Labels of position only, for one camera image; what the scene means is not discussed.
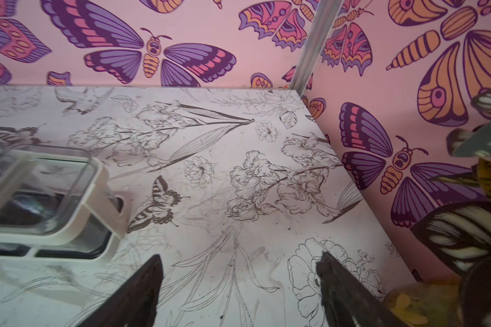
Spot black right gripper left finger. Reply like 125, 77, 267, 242
80, 255, 164, 326

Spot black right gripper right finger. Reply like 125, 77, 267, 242
316, 252, 406, 326

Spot cream toothbrush holder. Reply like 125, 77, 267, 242
0, 143, 131, 263

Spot artificial leafy potted plant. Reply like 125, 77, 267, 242
368, 90, 491, 326

